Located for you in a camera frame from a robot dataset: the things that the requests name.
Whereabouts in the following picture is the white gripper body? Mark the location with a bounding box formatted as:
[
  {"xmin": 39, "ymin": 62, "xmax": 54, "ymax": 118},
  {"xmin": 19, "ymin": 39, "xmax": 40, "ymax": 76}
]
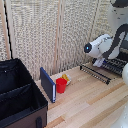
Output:
[{"xmin": 92, "ymin": 57, "xmax": 107, "ymax": 69}]

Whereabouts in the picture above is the yellow toy object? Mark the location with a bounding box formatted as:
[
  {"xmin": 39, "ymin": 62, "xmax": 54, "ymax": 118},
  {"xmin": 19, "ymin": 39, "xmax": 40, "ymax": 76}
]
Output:
[{"xmin": 60, "ymin": 73, "xmax": 72, "ymax": 86}]

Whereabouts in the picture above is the red plastic cup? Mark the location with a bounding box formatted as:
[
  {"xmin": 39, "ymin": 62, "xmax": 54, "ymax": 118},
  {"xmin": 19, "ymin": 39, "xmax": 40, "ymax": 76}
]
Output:
[{"xmin": 55, "ymin": 77, "xmax": 68, "ymax": 95}]

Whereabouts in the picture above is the dark blue book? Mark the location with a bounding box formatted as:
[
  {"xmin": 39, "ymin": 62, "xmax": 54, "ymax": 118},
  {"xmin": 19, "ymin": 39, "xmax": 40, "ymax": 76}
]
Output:
[{"xmin": 39, "ymin": 66, "xmax": 57, "ymax": 104}]

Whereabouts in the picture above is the beige woven folding screen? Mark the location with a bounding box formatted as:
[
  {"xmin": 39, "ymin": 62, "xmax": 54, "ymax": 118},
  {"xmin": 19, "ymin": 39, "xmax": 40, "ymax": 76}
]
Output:
[{"xmin": 0, "ymin": 0, "xmax": 116, "ymax": 82}]

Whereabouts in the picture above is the black fabric storage box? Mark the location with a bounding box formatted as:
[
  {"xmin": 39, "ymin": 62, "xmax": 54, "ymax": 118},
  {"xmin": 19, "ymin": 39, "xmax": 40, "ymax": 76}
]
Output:
[{"xmin": 0, "ymin": 58, "xmax": 50, "ymax": 128}]

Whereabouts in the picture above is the black wire oven tray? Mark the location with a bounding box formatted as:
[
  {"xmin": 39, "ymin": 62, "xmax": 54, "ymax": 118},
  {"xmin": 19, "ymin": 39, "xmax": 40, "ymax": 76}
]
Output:
[{"xmin": 79, "ymin": 64, "xmax": 112, "ymax": 86}]

